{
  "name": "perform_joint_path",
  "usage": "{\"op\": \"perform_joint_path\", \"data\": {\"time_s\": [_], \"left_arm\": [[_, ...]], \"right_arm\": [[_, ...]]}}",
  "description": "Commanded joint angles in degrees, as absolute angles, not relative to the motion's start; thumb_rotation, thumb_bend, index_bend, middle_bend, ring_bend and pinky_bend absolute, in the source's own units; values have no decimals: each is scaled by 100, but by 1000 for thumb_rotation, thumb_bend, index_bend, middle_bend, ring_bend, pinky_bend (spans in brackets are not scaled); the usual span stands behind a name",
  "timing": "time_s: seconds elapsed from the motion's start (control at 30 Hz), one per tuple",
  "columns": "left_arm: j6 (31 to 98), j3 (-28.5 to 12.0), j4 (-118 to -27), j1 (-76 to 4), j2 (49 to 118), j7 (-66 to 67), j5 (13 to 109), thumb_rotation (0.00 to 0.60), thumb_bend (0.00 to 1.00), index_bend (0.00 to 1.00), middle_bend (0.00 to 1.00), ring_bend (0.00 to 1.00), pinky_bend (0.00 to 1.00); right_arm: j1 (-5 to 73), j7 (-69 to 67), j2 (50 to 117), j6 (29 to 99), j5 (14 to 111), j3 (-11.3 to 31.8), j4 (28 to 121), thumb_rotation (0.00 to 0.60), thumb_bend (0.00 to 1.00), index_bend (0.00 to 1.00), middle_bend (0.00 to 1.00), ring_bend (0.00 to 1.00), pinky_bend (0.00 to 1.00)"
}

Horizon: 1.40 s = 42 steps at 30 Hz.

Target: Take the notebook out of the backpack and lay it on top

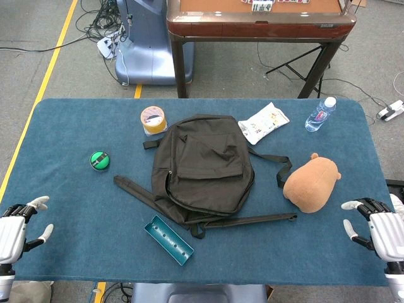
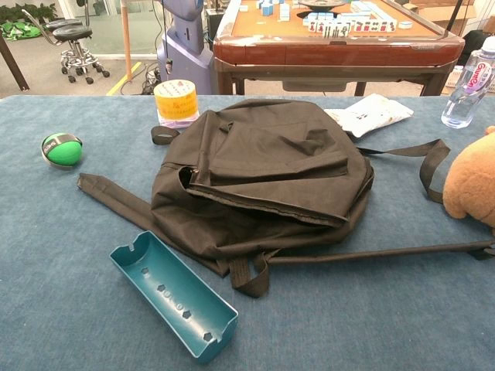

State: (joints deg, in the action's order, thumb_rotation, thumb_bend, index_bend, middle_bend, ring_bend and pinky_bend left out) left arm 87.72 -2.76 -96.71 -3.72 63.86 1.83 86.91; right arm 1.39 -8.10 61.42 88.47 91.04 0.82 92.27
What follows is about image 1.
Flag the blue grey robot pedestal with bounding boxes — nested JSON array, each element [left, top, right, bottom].
[[114, 0, 195, 86]]

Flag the teal metal tray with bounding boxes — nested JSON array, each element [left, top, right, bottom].
[[144, 215, 194, 268]]

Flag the black fabric backpack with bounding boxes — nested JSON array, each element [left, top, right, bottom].
[[113, 114, 298, 240]]

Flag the white power strip with plugs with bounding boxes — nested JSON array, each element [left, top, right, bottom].
[[96, 30, 127, 59]]

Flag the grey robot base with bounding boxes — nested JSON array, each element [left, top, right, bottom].
[[131, 283, 269, 303]]

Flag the blue table cloth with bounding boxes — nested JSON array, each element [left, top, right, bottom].
[[6, 97, 399, 287]]

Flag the brown mahjong table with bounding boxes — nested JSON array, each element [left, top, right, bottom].
[[166, 0, 359, 99]]

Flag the clear plastic water bottle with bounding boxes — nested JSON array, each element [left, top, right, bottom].
[[304, 96, 337, 133]]

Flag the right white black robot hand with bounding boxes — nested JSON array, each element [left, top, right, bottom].
[[340, 197, 404, 263]]

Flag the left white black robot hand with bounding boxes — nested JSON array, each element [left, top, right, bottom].
[[0, 195, 54, 266]]

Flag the black floor cable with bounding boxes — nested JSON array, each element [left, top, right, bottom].
[[0, 33, 99, 53]]

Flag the yellow tape roll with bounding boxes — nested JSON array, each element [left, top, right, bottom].
[[140, 105, 169, 136]]

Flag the white snack packet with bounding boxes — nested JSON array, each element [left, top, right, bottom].
[[237, 102, 290, 146]]

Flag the brown plush toy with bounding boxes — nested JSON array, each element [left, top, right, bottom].
[[282, 152, 342, 215]]

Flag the green ball black band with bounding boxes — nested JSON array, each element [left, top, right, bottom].
[[89, 151, 111, 172]]

